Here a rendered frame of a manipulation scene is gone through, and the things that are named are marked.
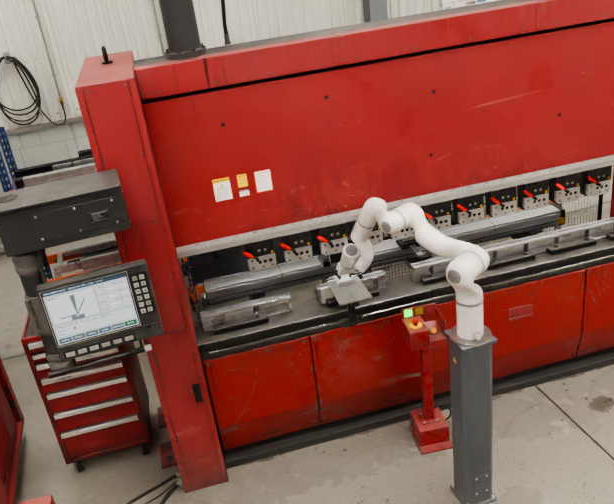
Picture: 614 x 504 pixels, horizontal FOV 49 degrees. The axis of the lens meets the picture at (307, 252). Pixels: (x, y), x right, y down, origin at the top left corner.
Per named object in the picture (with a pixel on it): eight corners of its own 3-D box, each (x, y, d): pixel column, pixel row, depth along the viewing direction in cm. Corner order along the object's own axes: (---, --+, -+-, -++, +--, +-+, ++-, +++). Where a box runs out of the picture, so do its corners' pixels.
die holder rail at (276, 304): (204, 331, 367) (201, 317, 362) (203, 326, 372) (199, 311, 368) (293, 311, 375) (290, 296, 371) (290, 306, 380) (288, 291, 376)
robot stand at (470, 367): (497, 500, 349) (498, 339, 306) (466, 511, 345) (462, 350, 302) (479, 477, 365) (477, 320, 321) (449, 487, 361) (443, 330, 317)
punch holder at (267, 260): (249, 272, 357) (244, 244, 350) (247, 266, 365) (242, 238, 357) (277, 266, 360) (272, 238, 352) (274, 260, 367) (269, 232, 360)
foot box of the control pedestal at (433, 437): (421, 455, 385) (420, 438, 380) (408, 426, 407) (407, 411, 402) (455, 447, 387) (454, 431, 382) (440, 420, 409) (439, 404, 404)
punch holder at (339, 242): (322, 256, 364) (318, 228, 356) (318, 250, 371) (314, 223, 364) (348, 250, 366) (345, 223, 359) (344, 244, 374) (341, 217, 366)
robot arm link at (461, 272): (488, 298, 303) (488, 251, 293) (466, 317, 292) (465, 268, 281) (465, 291, 311) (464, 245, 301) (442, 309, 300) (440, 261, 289)
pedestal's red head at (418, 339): (411, 352, 363) (409, 324, 355) (402, 336, 377) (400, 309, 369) (447, 345, 365) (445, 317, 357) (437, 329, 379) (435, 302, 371)
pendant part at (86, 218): (51, 391, 294) (-13, 213, 257) (51, 362, 316) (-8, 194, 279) (166, 358, 307) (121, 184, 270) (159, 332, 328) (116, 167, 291)
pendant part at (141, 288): (60, 363, 288) (35, 290, 273) (60, 348, 299) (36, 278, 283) (164, 334, 299) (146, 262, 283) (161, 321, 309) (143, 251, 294)
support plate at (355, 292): (339, 305, 351) (339, 304, 351) (326, 283, 374) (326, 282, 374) (372, 298, 354) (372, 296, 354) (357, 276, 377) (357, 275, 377)
